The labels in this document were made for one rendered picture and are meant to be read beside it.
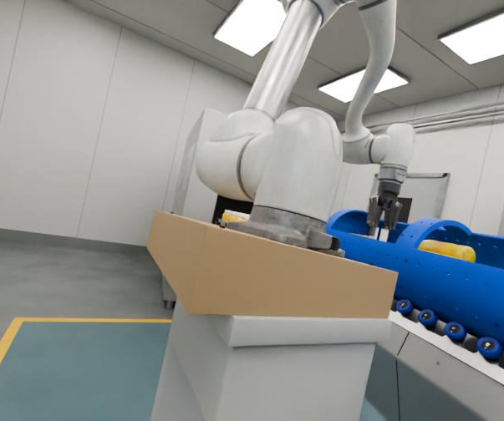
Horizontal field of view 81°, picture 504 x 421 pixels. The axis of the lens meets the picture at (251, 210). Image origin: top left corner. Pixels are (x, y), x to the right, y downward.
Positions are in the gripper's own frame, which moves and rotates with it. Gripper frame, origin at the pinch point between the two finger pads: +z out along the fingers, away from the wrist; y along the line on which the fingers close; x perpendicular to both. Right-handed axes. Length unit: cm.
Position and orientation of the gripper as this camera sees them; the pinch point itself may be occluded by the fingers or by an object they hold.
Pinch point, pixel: (378, 237)
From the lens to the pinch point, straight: 115.2
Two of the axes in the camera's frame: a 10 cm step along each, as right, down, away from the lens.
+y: 9.3, 2.0, 3.2
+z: -2.1, 9.8, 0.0
